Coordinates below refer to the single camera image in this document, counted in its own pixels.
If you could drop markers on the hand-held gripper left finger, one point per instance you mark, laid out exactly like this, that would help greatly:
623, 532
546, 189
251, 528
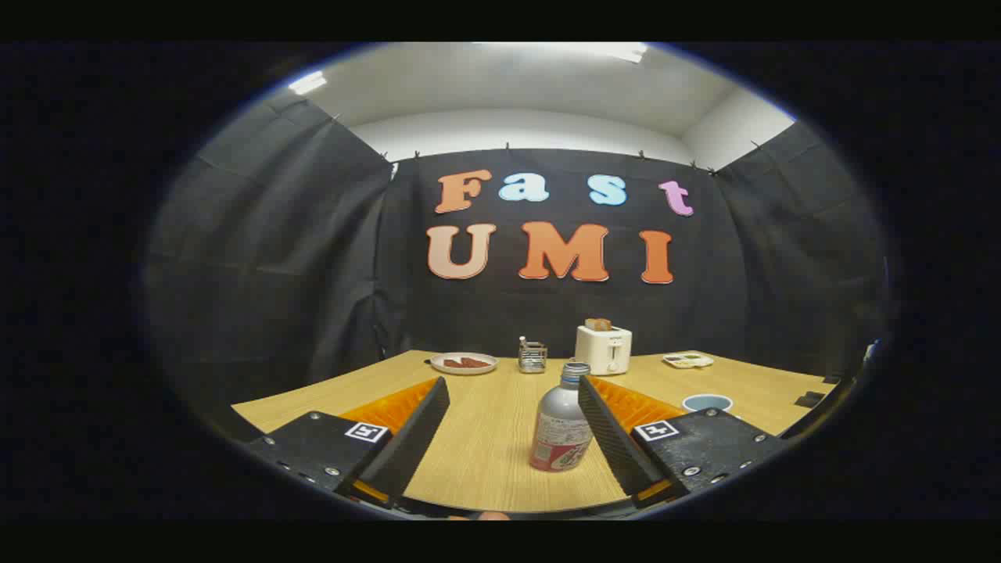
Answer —
414, 438

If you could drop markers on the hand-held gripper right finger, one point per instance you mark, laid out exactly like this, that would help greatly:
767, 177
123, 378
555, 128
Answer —
614, 446

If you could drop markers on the silver juice bottle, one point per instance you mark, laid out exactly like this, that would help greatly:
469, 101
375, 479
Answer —
555, 422

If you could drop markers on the white cup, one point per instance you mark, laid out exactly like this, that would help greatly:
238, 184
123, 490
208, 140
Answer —
708, 402

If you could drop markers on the wooden table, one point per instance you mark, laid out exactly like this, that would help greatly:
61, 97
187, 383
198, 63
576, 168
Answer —
485, 438

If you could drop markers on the white round plate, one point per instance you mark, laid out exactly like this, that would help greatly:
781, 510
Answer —
438, 365

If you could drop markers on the white toaster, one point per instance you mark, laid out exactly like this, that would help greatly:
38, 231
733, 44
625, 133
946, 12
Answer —
603, 350

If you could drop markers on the white divided food tray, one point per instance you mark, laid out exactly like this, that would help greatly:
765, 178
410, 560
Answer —
688, 360

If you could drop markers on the toast slice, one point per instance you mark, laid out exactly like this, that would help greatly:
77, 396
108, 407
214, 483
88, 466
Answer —
598, 324

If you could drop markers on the black backdrop cloth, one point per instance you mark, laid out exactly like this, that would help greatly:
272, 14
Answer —
313, 274

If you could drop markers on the ceiling light panel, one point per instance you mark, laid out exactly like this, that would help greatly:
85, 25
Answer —
307, 82
626, 51

